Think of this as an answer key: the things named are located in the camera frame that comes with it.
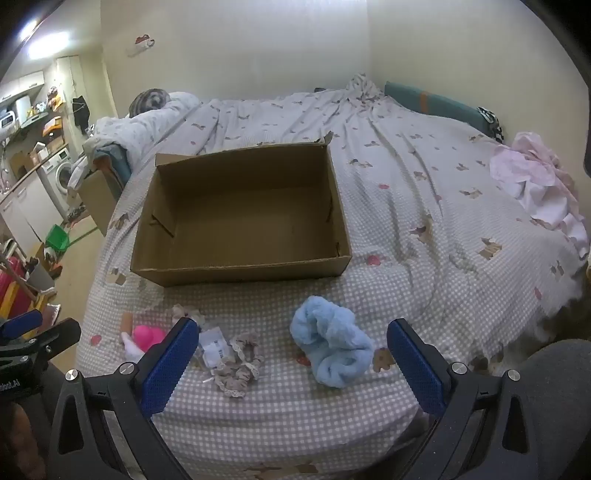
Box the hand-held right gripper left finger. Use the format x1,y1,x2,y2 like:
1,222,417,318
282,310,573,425
46,316,200,480

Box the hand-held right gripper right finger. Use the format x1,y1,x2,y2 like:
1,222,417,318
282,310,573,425
387,318,543,480

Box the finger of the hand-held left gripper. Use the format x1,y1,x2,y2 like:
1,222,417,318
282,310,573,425
0,309,43,341
25,318,82,371

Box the pink white plush toy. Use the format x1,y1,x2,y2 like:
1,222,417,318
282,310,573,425
121,313,168,359

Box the grey blue plush toy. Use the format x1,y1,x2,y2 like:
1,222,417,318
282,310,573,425
289,295,375,389

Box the cardboard box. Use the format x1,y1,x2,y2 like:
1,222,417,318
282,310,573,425
130,131,353,288

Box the grey striped cloth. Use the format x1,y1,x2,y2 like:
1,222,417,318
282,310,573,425
128,89,172,117

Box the red suitcase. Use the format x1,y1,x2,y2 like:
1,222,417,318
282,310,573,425
0,254,28,320

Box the grey waste bin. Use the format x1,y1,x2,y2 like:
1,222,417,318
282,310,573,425
28,265,55,292

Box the green plastic bin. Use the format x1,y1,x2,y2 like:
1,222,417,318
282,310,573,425
44,224,71,250

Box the white floor cabinet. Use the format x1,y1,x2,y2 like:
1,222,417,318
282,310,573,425
0,173,62,251

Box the flat cardboard panel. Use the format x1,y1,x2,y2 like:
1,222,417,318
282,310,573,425
78,168,125,237

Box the white washing machine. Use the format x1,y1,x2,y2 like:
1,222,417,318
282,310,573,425
38,148,77,219

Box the checked dog print blanket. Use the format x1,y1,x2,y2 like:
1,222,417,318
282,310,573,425
76,76,591,480

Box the folded teal blanket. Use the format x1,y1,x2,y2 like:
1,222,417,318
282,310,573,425
91,142,133,186

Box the white microwave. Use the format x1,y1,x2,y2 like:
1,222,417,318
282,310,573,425
0,108,22,140

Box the black hanging garment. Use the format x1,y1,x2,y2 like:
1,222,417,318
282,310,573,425
71,96,91,136

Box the pale pink cloth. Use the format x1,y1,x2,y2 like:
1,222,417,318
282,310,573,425
489,131,591,260

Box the white dotted quilt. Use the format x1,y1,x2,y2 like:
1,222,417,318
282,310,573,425
90,91,204,155

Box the black white patterned cloth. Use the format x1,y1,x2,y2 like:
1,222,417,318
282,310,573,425
478,107,503,143

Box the teal pillow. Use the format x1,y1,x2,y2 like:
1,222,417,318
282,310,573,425
384,82,498,136

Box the ceiling light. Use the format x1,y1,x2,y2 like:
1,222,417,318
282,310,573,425
24,17,57,57

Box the yellow wooden frame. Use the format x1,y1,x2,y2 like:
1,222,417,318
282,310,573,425
13,276,52,316

